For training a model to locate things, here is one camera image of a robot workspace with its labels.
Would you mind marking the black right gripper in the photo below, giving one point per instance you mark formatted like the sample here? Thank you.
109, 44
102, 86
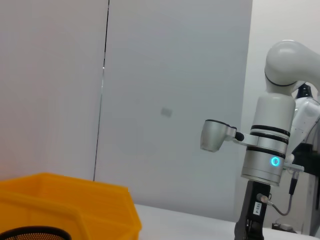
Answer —
250, 215

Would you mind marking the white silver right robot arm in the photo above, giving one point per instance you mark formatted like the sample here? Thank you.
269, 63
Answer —
272, 120

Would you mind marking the black mesh pen holder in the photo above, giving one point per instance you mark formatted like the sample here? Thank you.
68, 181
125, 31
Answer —
32, 233

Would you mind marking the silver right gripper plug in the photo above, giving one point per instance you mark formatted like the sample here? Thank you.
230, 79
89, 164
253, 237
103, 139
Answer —
263, 198

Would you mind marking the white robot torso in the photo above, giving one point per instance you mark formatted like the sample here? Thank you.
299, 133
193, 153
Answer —
307, 117

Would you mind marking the yellow plastic bin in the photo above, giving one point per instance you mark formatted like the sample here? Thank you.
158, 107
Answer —
62, 200

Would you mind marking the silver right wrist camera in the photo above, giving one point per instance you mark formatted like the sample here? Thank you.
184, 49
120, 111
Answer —
212, 135

